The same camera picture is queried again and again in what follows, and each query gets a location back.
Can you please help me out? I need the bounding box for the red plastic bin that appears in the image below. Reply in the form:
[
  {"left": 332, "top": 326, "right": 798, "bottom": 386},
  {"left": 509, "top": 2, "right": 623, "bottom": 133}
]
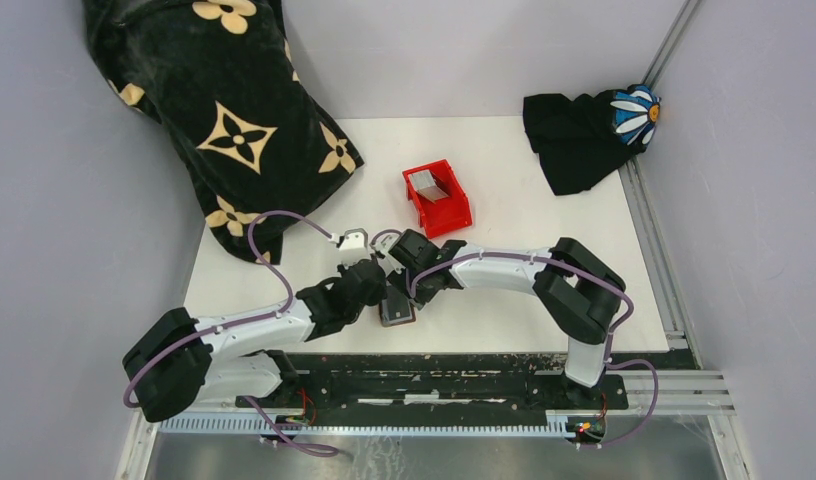
[{"left": 402, "top": 159, "right": 473, "bottom": 238}]

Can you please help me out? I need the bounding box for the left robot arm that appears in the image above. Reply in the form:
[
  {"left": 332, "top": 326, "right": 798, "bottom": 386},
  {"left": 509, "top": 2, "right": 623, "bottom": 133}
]
[{"left": 122, "top": 259, "right": 386, "bottom": 423}]

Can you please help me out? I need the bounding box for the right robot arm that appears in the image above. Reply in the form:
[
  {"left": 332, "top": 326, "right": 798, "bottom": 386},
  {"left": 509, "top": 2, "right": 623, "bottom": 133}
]
[{"left": 372, "top": 229, "right": 634, "bottom": 408}]

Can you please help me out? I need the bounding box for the black blanket with beige flowers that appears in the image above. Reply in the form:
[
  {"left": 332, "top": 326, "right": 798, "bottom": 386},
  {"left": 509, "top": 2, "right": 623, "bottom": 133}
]
[{"left": 82, "top": 0, "right": 364, "bottom": 265}]

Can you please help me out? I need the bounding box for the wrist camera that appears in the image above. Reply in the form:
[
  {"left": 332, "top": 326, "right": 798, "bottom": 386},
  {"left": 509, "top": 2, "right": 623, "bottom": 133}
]
[
  {"left": 370, "top": 229, "right": 404, "bottom": 272},
  {"left": 329, "top": 228, "right": 371, "bottom": 267}
]

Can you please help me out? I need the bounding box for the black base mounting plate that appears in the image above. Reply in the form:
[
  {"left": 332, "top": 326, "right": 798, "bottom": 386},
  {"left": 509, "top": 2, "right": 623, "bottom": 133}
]
[{"left": 257, "top": 353, "right": 629, "bottom": 427}]

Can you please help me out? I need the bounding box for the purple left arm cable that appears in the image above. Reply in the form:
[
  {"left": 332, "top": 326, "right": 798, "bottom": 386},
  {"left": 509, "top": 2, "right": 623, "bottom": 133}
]
[{"left": 121, "top": 210, "right": 343, "bottom": 458}]

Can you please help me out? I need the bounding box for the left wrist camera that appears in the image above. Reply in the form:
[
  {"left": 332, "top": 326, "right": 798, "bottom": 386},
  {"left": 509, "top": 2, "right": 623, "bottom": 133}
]
[{"left": 329, "top": 228, "right": 371, "bottom": 267}]

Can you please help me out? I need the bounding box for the aluminium rail frame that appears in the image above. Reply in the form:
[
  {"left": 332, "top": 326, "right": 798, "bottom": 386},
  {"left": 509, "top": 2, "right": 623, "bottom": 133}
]
[{"left": 113, "top": 0, "right": 754, "bottom": 480}]

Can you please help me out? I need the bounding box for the black cloth with daisy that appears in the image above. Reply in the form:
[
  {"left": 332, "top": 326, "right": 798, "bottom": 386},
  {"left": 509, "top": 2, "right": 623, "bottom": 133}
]
[{"left": 522, "top": 84, "right": 661, "bottom": 196}]

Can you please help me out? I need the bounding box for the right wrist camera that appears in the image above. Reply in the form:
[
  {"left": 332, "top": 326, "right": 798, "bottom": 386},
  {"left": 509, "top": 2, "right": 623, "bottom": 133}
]
[{"left": 370, "top": 229, "right": 404, "bottom": 272}]

